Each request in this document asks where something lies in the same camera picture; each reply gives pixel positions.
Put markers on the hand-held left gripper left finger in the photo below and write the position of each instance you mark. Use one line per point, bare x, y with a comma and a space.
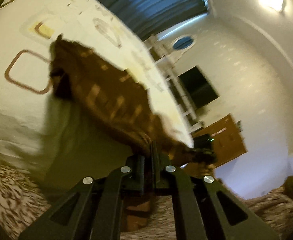
139, 171

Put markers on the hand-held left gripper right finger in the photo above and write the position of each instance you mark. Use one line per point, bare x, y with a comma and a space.
161, 172

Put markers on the brown plaid top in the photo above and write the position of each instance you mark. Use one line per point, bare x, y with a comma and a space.
106, 92

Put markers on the brown wooden cabinet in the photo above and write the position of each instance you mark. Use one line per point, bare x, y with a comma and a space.
224, 140

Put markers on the white television stand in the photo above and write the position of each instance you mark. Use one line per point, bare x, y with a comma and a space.
187, 107

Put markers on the black television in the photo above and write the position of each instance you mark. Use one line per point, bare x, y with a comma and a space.
199, 86

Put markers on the white dressing table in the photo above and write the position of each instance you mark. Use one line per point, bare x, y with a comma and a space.
161, 52

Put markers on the oval mirror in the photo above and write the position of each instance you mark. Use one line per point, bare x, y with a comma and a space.
183, 42

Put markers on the blue curtain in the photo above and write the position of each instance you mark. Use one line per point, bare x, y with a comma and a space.
149, 5

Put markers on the bed with patterned sheet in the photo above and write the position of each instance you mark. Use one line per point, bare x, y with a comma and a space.
24, 17

